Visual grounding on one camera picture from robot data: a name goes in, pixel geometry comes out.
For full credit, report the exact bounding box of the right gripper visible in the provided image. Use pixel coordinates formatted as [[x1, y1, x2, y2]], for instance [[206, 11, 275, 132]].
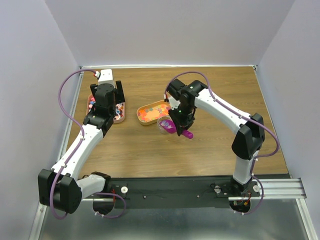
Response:
[[167, 102, 195, 136]]

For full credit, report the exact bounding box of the magenta plastic scoop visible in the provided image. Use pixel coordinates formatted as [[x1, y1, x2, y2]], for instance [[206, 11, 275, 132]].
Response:
[[159, 119, 194, 139]]

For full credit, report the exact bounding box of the clear plastic cup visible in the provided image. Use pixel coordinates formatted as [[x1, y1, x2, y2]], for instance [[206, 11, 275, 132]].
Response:
[[157, 115, 177, 135]]

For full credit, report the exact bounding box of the orange tray of star candies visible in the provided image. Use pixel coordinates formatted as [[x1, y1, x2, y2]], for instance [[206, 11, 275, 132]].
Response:
[[136, 100, 171, 126]]

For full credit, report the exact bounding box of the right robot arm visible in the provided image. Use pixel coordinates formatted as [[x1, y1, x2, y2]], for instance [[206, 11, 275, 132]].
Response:
[[165, 78, 265, 196]]

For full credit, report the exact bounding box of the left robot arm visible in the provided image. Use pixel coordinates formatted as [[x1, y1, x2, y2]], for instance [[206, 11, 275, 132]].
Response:
[[38, 80, 125, 219]]

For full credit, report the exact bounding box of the pink tray of wrapped candies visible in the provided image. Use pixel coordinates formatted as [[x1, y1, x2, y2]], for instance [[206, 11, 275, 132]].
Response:
[[86, 94, 96, 114]]

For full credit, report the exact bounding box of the pink tray of lollipops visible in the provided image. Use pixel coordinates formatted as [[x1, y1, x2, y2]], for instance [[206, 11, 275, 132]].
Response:
[[113, 102, 126, 124]]

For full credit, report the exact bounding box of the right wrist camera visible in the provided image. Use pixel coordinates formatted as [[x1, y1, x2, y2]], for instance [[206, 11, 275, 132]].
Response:
[[164, 96, 180, 110]]

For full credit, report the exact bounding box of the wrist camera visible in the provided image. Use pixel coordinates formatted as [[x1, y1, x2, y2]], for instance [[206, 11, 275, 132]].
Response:
[[94, 69, 116, 87], [164, 96, 180, 110]]

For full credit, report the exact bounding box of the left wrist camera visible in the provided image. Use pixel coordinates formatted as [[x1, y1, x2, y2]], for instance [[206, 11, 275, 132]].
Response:
[[94, 69, 116, 87]]

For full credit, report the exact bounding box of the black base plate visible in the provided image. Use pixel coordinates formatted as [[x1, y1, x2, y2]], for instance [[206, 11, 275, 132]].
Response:
[[83, 176, 266, 210]]

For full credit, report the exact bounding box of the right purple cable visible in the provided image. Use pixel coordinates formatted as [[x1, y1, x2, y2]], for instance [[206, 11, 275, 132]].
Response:
[[164, 71, 280, 216]]

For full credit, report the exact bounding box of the aluminium frame rail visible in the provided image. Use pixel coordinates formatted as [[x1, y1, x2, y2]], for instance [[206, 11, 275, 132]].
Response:
[[30, 174, 318, 240]]

